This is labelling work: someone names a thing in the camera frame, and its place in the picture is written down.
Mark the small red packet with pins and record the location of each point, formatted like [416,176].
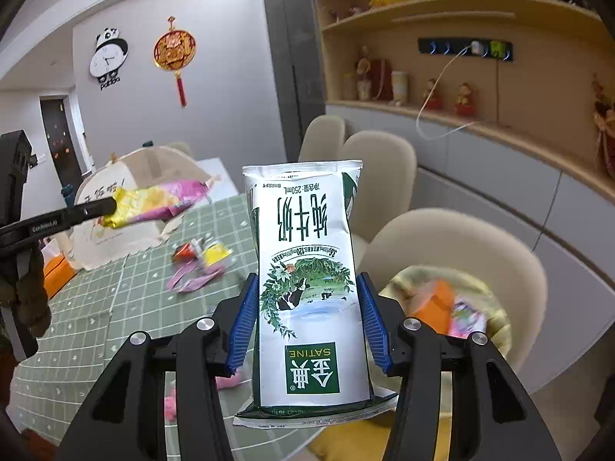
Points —
[190,250]

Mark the pink caterpillar toy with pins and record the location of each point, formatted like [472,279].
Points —
[228,382]

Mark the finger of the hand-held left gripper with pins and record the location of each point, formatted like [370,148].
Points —
[91,211]

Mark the black power strip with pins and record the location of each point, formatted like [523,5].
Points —
[432,47]

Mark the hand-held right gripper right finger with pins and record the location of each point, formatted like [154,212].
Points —
[372,326]

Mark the dark glass cabinet door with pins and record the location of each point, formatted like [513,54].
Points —
[288,57]

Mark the beige dining chair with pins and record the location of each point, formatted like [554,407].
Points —
[322,139]
[480,249]
[384,177]

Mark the yellow cushion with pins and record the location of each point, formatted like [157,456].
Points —
[336,442]

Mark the green checked tablecloth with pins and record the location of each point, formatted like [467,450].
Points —
[144,307]

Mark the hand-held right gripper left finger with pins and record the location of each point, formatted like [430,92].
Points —
[242,326]

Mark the person's left hand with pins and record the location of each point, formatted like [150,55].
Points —
[31,288]

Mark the large red flower bag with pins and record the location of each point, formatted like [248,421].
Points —
[604,129]

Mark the small red doll figurine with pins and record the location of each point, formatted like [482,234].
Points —
[465,100]
[433,95]

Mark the red knot wall ornament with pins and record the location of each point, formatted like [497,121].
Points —
[174,50]

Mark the printed mesh food cover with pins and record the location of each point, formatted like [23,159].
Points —
[103,245]

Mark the pink printed packet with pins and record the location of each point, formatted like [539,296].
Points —
[466,321]

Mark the wooden wall shelf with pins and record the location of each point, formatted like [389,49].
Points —
[528,105]

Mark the panda wall clock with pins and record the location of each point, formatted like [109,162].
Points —
[109,57]

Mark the orange box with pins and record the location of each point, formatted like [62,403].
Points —
[57,271]

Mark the small red flower bag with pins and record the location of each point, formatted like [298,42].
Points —
[374,77]

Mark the plain mesh food cover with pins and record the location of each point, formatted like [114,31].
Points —
[158,161]

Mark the orange plastic wrapper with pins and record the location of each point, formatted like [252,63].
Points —
[432,303]

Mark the yellow pink snack packet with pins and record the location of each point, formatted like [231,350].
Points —
[149,201]

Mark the black bin yellow bag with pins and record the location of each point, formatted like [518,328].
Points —
[499,326]

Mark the pink plastic wrapper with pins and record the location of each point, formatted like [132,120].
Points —
[192,281]

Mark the small lidded jar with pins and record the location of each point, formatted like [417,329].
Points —
[348,87]

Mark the grey sideboard cabinet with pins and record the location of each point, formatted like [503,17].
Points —
[480,192]

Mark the blue water bottle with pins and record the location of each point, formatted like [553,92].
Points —
[67,193]

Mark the white milk carton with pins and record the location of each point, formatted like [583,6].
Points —
[307,249]

